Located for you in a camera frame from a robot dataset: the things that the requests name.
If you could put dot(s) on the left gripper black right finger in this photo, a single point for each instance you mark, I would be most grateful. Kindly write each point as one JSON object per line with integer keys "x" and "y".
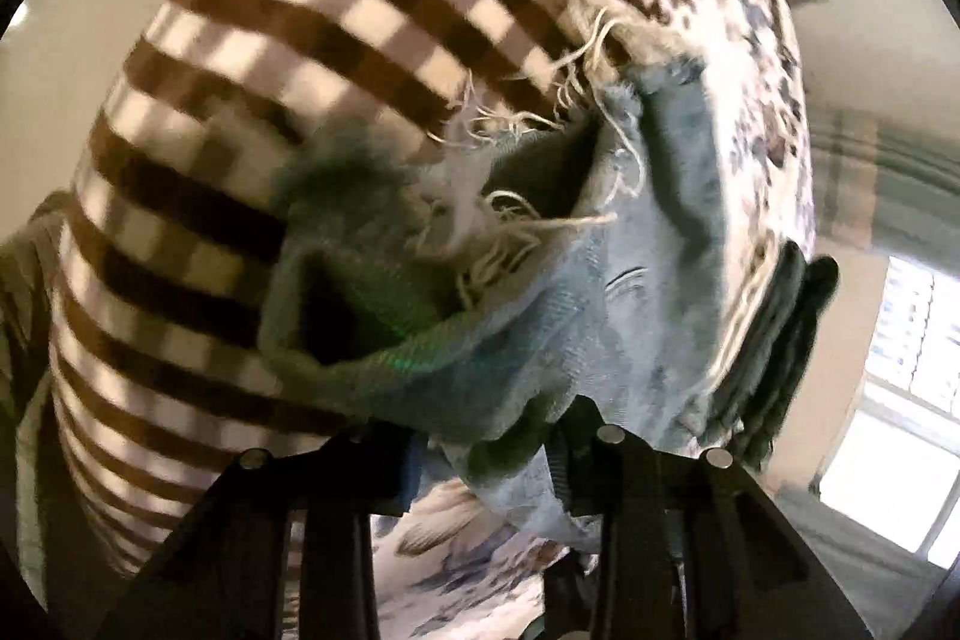
{"x": 690, "y": 548}

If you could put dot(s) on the left teal curtain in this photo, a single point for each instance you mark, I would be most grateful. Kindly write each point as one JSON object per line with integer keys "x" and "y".
{"x": 879, "y": 187}

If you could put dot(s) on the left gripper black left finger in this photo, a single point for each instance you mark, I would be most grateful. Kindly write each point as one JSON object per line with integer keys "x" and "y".
{"x": 271, "y": 528}

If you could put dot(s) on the stack of folded jeans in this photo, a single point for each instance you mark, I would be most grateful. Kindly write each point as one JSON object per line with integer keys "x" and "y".
{"x": 751, "y": 403}

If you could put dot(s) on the light blue denim shorts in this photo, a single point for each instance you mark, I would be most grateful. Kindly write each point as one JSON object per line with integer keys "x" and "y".
{"x": 472, "y": 293}

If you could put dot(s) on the floral bed sheet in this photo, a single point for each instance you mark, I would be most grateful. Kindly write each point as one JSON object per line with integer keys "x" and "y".
{"x": 173, "y": 235}

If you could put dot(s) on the window with metal bars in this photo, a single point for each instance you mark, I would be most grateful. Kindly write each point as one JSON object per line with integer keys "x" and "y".
{"x": 894, "y": 470}

